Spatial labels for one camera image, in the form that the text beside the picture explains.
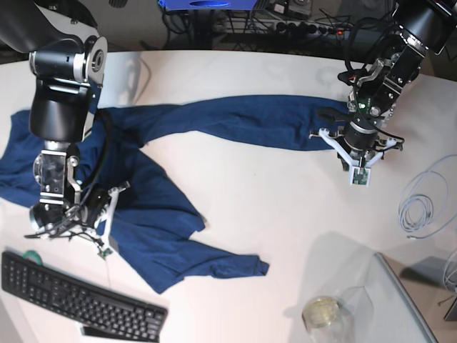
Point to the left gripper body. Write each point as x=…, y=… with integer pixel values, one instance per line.
x=357, y=141

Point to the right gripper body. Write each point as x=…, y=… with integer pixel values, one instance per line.
x=89, y=215

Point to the blue long-sleeve t-shirt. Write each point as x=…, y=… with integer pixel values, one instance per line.
x=229, y=194

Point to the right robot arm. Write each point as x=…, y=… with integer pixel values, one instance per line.
x=67, y=56

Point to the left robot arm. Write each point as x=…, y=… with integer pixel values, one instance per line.
x=416, y=28

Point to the green tape roll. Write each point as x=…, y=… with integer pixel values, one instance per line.
x=32, y=256

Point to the black computer keyboard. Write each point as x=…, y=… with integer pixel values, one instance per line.
x=114, y=314

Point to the clear glass jar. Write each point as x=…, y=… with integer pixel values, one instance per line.
x=346, y=317

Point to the blue box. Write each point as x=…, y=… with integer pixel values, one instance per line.
x=175, y=5

